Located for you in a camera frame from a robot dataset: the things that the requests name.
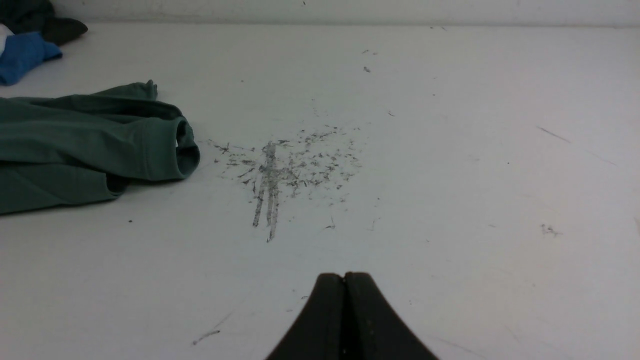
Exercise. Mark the blue shirt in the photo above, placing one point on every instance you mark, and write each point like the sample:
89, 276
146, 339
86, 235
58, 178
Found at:
24, 52

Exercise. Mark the dark grey shirt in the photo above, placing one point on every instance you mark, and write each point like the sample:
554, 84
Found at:
27, 16

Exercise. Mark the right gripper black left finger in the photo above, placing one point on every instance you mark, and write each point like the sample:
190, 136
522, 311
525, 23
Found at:
316, 333

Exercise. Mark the green long-sleeve top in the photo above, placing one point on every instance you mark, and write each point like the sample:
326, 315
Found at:
83, 149

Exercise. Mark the white shirt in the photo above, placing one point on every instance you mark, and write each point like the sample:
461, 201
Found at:
5, 33

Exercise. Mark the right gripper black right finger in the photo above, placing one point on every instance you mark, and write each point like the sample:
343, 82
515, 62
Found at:
372, 330

